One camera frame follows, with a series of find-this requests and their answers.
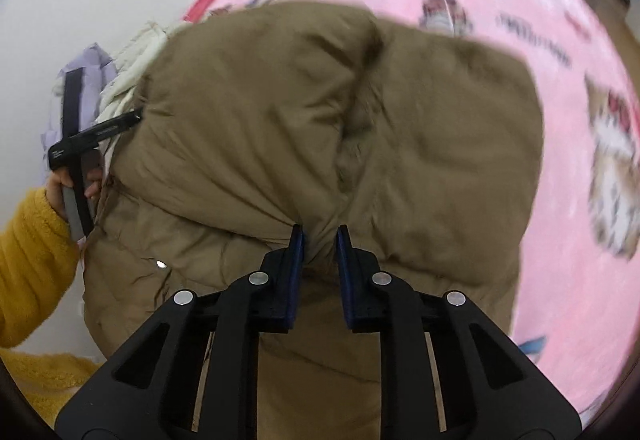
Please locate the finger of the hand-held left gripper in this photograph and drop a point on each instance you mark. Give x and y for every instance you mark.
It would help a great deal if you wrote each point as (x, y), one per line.
(120, 123)

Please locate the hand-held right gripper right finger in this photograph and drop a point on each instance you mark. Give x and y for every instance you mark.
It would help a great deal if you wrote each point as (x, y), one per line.
(345, 270)

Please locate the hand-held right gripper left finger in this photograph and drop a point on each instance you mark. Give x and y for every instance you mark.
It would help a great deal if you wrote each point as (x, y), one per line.
(296, 270)

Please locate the brown puffer jacket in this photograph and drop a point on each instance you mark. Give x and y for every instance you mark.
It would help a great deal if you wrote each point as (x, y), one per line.
(300, 120)

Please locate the person's left forearm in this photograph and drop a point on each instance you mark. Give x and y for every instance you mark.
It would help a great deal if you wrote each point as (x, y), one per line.
(30, 265)

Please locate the person's left hand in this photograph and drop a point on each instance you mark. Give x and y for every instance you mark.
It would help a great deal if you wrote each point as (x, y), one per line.
(57, 192)

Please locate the lavender puffer garment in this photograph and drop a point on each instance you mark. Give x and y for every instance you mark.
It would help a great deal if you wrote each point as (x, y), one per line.
(92, 68)

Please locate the cream quilted jacket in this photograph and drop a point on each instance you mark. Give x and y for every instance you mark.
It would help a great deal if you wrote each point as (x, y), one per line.
(135, 55)

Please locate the pink printed blanket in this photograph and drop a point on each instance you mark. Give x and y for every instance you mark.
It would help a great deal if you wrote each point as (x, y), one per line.
(565, 130)

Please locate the person's yellow sweater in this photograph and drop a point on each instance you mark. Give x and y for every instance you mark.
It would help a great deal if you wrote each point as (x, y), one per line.
(40, 380)

